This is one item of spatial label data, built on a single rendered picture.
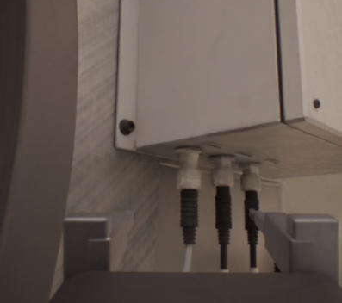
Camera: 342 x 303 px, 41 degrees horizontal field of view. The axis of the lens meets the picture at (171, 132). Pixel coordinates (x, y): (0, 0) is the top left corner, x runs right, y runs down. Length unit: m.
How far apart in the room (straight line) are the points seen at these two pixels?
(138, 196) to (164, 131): 0.05
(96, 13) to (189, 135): 0.10
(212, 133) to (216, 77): 0.03
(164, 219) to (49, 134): 0.14
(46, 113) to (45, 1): 0.05
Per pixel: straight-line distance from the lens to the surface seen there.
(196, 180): 0.27
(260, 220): 0.16
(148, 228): 0.30
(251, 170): 0.34
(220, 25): 0.27
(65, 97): 0.20
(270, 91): 0.24
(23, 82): 0.20
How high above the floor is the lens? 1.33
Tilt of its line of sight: 44 degrees up
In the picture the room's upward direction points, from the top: 43 degrees clockwise
